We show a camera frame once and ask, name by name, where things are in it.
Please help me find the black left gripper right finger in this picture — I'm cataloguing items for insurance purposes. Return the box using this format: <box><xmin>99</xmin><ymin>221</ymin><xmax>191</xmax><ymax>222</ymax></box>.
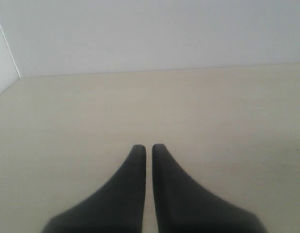
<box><xmin>152</xmin><ymin>144</ymin><xmax>265</xmax><ymax>233</ymax></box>

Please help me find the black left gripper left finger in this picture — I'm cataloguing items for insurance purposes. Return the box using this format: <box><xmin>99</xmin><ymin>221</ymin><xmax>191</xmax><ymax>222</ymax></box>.
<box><xmin>43</xmin><ymin>145</ymin><xmax>147</xmax><ymax>233</ymax></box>

